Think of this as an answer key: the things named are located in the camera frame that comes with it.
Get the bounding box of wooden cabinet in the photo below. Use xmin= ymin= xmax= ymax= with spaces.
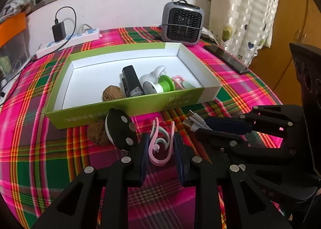
xmin=251 ymin=0 xmax=321 ymax=105

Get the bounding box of black oval device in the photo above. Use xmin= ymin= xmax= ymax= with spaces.
xmin=105 ymin=108 xmax=138 ymax=150

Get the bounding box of black phone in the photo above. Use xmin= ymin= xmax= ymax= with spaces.
xmin=204 ymin=45 xmax=250 ymax=74

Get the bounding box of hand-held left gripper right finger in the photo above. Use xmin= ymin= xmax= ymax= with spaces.
xmin=174 ymin=132 xmax=293 ymax=229

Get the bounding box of green and white cardboard box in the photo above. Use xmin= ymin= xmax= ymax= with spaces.
xmin=45 ymin=43 xmax=223 ymax=130

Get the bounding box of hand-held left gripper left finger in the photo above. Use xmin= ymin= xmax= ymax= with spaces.
xmin=31 ymin=132 xmax=150 ymax=229

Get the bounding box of white power strip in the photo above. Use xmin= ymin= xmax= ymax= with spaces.
xmin=36 ymin=27 xmax=101 ymax=58

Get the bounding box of black charger cable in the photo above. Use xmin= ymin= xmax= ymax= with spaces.
xmin=54 ymin=6 xmax=77 ymax=51

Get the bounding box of black charger adapter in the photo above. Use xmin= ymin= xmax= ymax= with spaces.
xmin=52 ymin=18 xmax=67 ymax=43

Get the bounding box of black flashlight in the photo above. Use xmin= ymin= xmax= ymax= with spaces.
xmin=122 ymin=65 xmax=144 ymax=98

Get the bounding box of pink ear hook device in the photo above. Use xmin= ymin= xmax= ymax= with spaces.
xmin=148 ymin=117 xmax=176 ymax=167

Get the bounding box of white cloth pile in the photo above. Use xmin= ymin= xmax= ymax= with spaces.
xmin=2 ymin=0 xmax=33 ymax=15

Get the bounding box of plaid tablecloth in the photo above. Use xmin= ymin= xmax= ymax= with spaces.
xmin=0 ymin=26 xmax=289 ymax=229

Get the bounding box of grey desk fan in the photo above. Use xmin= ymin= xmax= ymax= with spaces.
xmin=160 ymin=0 xmax=205 ymax=44

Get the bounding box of green and white roller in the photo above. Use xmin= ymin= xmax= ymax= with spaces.
xmin=153 ymin=75 xmax=176 ymax=94

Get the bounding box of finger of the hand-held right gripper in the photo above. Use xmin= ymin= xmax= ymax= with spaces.
xmin=204 ymin=105 xmax=305 ymax=141
xmin=196 ymin=129 xmax=296 ymax=157

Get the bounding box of white usb cable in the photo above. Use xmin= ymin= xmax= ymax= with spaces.
xmin=182 ymin=110 xmax=210 ymax=133

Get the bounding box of white heart print curtain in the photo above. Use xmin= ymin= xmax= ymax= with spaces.
xmin=209 ymin=0 xmax=281 ymax=65

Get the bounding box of grey ball device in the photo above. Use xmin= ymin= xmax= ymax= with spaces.
xmin=139 ymin=66 xmax=167 ymax=94

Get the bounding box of brown walnut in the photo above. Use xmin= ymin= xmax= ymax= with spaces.
xmin=102 ymin=85 xmax=126 ymax=102
xmin=87 ymin=118 xmax=109 ymax=147

